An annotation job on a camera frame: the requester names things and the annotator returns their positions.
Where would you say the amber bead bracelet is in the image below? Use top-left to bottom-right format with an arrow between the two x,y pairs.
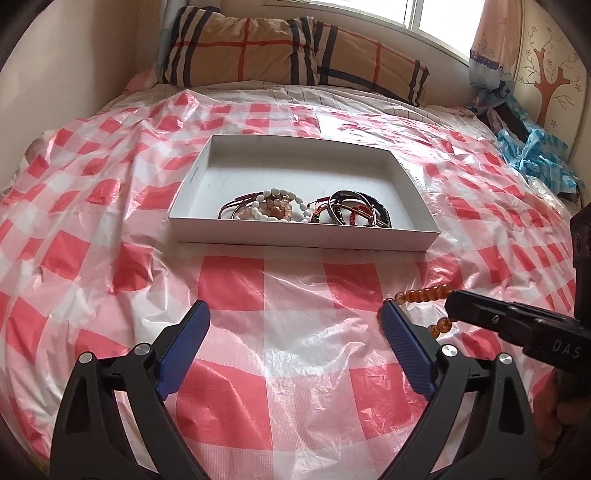
383,283 -> 456,340

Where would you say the white bead bracelet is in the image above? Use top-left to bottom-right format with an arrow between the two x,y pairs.
250,186 -> 313,224

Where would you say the silver bangle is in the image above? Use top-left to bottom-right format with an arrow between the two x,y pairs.
327,190 -> 392,229

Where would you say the person's hand holding gripper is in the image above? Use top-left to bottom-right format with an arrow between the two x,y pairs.
533,369 -> 590,461

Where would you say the blue crumpled plastic bag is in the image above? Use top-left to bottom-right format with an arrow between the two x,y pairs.
497,128 -> 580,195

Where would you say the red white checkered plastic cloth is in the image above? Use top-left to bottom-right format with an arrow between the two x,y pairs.
1,86 -> 575,479

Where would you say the white cardboard box tray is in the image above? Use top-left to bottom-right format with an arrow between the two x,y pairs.
168,135 -> 440,252

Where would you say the headboard with tree pattern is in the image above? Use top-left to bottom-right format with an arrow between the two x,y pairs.
510,0 -> 591,163

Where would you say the pink blue curtain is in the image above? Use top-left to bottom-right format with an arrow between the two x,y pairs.
469,0 -> 523,115

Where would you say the plaid tan pillow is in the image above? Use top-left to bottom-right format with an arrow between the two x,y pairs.
158,6 -> 430,106

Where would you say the black braided bracelet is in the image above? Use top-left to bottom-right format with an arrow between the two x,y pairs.
317,191 -> 394,229

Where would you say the red knotted string bracelet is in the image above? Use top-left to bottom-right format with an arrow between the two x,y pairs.
306,195 -> 336,225

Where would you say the pink bead bracelet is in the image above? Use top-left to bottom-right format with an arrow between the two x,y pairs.
232,193 -> 297,222

